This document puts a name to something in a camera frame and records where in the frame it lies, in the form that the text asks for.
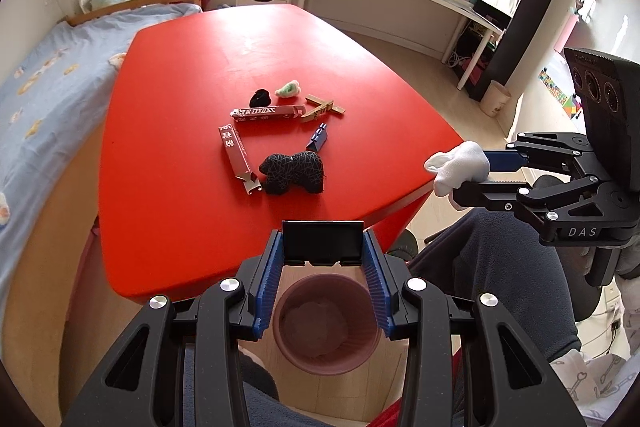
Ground white sock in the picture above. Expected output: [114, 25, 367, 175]
[424, 141, 490, 211]

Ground black sock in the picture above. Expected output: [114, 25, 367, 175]
[258, 150, 324, 194]

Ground red cardboard strip chinese text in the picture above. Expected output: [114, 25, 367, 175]
[218, 124, 262, 194]

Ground red cardboard strip with BOX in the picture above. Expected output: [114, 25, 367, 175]
[230, 105, 305, 121]

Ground small black scrap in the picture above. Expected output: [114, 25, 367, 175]
[250, 89, 271, 107]

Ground brown cardboard piece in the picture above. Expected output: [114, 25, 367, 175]
[302, 94, 346, 122]

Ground green white tissue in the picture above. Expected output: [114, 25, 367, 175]
[274, 80, 300, 98]

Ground pink trash bin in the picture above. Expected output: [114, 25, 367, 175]
[271, 273, 381, 376]

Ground beige small waste bin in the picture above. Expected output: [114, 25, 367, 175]
[480, 80, 511, 117]

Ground red table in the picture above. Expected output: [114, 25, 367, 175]
[98, 3, 466, 303]

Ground white long desk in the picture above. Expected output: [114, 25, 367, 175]
[294, 0, 502, 89]

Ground bed with blue sheet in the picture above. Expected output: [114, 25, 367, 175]
[1, 3, 200, 297]

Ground black tracking camera box right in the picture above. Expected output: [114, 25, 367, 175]
[564, 48, 640, 192]

